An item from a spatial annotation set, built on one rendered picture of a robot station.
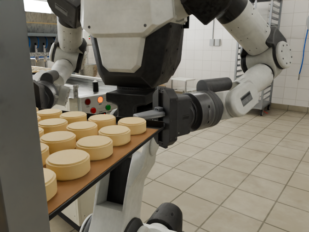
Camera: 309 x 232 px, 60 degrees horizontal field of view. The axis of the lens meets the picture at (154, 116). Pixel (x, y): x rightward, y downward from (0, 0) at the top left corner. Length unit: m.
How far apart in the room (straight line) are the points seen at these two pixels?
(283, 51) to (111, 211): 0.65
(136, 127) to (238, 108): 0.28
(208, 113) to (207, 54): 5.06
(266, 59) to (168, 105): 0.40
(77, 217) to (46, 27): 1.34
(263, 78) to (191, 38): 5.05
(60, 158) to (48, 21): 1.90
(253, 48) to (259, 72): 0.08
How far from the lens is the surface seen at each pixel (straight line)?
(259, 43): 0.83
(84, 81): 1.83
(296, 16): 5.13
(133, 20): 0.71
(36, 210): 0.19
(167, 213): 1.30
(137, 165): 0.75
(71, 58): 1.11
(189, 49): 5.82
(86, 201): 1.67
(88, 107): 1.46
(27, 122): 0.17
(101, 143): 0.37
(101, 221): 0.81
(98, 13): 0.76
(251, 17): 0.79
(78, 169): 0.32
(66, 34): 1.02
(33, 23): 2.16
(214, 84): 0.65
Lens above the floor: 1.10
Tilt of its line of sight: 15 degrees down
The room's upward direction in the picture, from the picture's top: straight up
